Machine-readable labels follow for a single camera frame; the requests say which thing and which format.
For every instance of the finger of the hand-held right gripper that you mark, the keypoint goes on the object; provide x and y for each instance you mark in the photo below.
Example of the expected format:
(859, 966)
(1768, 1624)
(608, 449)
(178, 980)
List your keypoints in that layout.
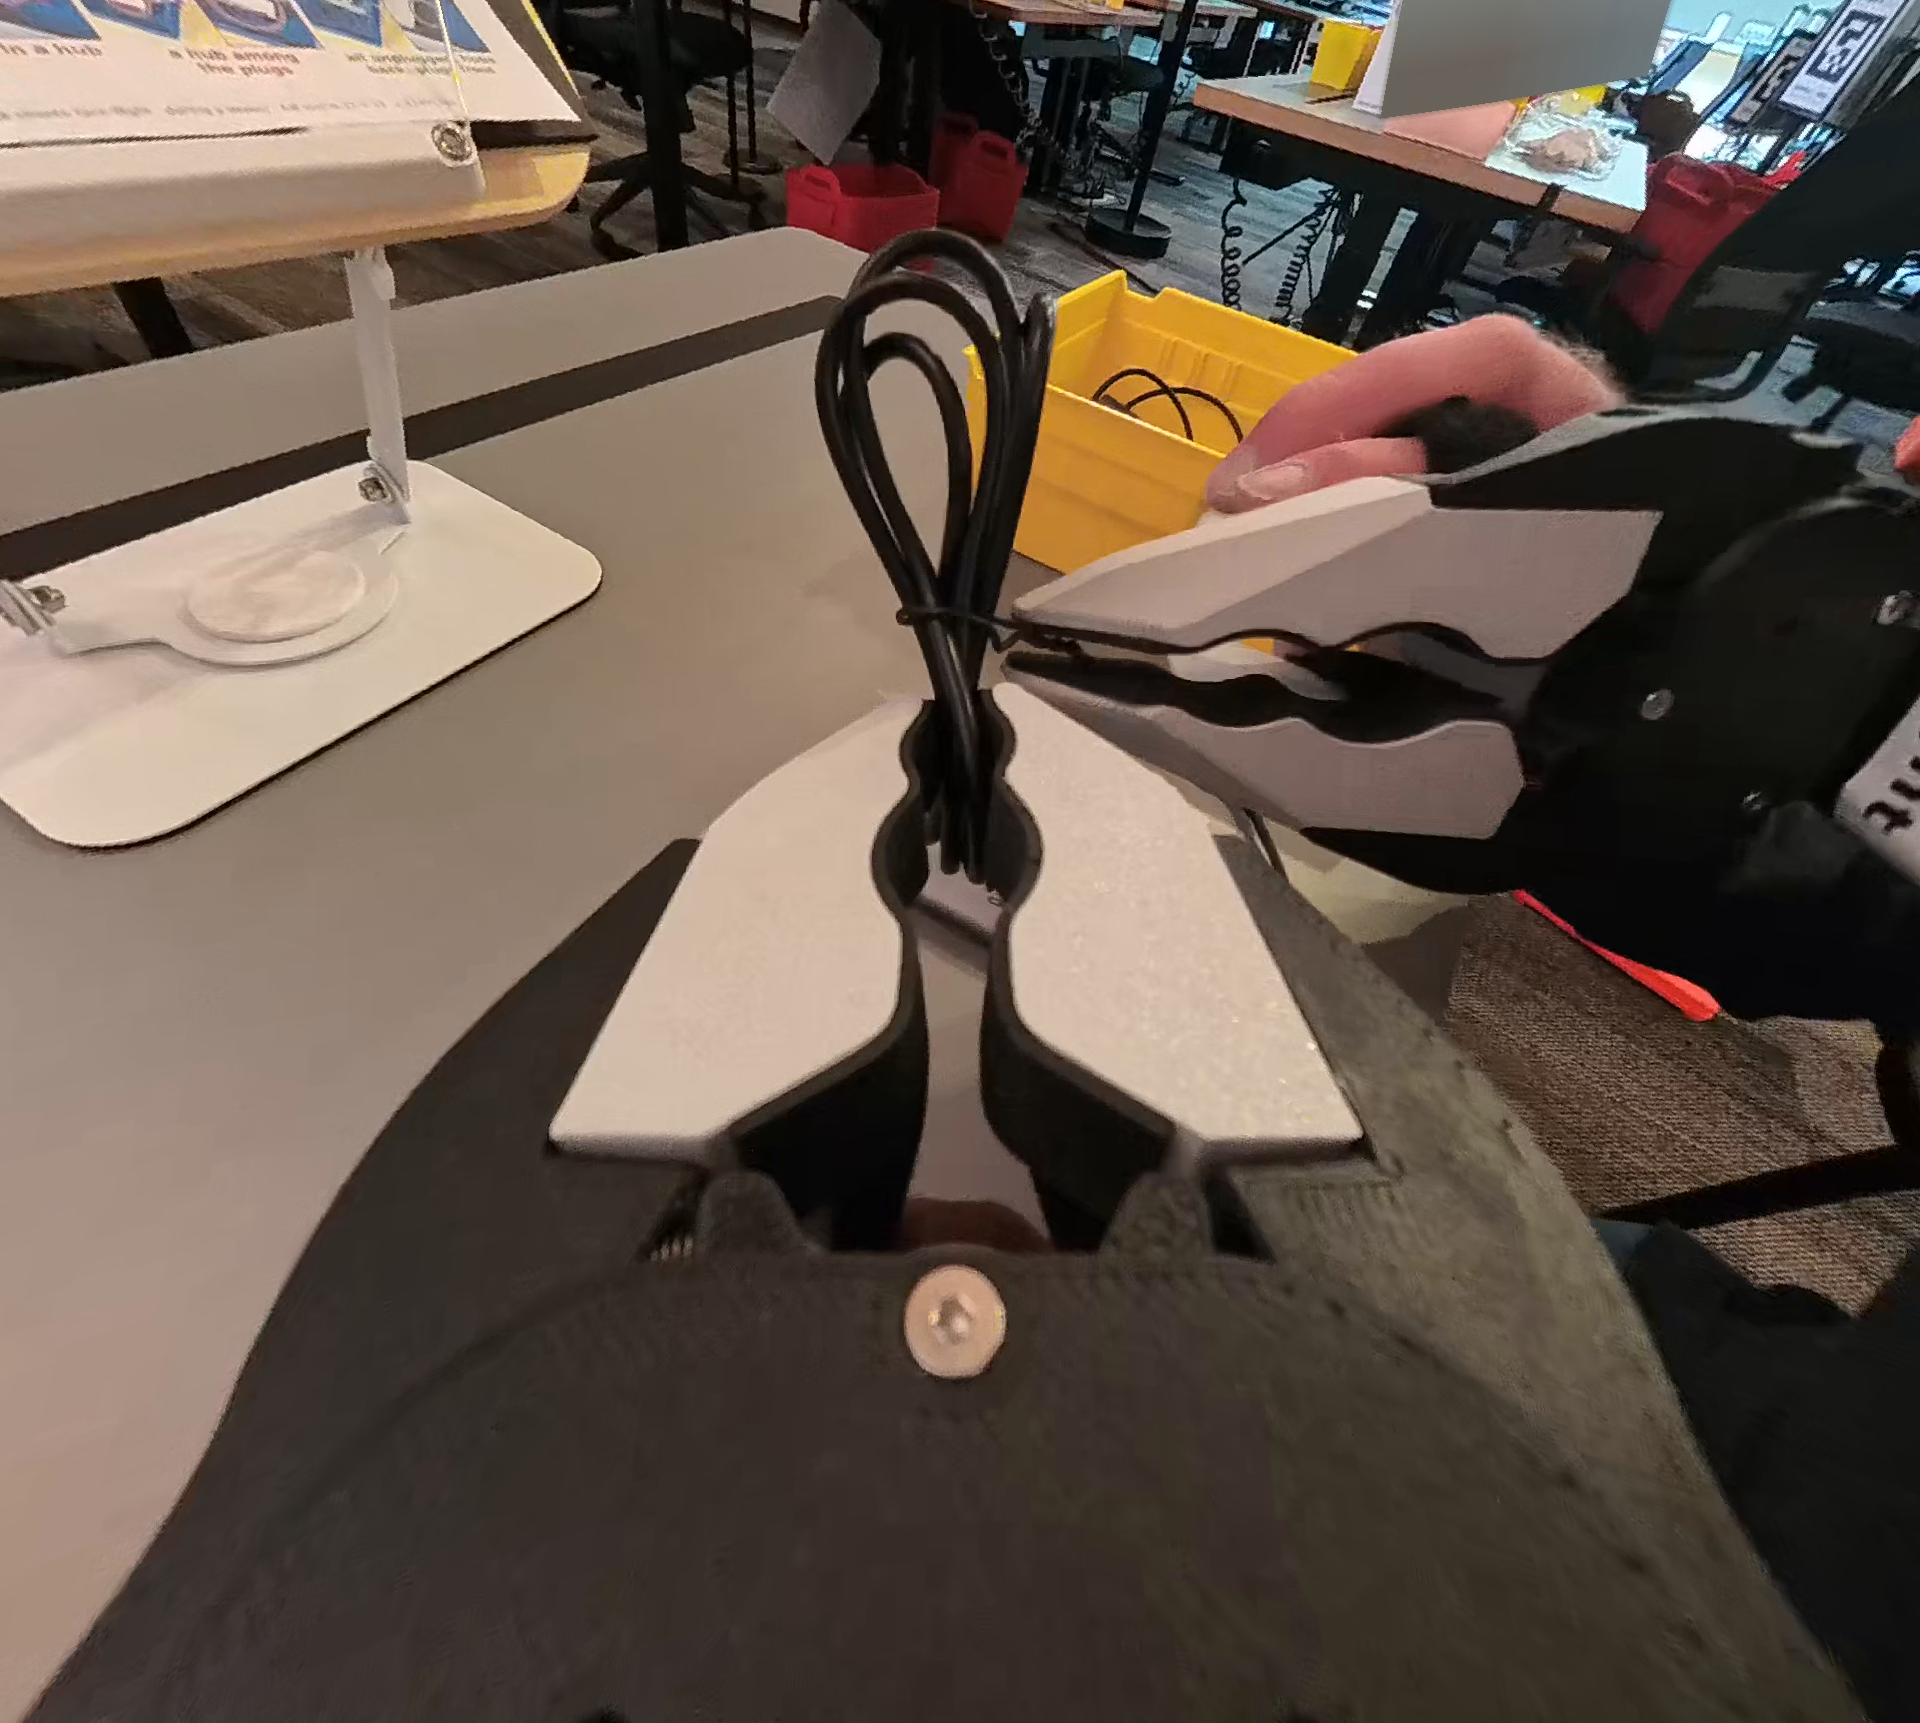
(1350, 779)
(1350, 555)

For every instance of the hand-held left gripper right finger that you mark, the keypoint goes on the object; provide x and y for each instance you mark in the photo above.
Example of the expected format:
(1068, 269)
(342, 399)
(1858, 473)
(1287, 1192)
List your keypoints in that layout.
(1171, 988)

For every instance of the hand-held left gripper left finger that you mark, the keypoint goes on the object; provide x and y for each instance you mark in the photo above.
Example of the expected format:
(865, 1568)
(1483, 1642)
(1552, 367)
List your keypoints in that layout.
(751, 988)

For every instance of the yellow plastic bin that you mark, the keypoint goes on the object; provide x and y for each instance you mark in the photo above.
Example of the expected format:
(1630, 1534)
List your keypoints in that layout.
(1080, 479)

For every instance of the black twist tie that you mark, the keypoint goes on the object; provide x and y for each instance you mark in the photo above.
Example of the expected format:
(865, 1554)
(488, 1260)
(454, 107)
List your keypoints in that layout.
(974, 621)

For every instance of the person's right hand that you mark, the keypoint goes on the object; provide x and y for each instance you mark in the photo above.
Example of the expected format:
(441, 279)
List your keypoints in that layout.
(1380, 403)

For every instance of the orange traffic cone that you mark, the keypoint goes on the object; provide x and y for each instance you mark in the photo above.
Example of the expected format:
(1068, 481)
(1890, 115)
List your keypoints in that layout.
(1650, 966)

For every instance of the black mesh office chair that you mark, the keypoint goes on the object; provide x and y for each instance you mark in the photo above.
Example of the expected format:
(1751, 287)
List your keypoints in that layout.
(1770, 283)

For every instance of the black pole stand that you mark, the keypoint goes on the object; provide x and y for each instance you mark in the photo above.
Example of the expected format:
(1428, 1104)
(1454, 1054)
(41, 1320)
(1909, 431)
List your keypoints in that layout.
(1128, 235)

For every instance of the black white marker sign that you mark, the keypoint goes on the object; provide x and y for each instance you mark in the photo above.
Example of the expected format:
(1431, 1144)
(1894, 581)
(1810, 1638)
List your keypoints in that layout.
(1853, 51)

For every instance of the white hanging paper sheet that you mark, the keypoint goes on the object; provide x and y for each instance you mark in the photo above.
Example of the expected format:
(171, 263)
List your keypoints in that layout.
(824, 81)

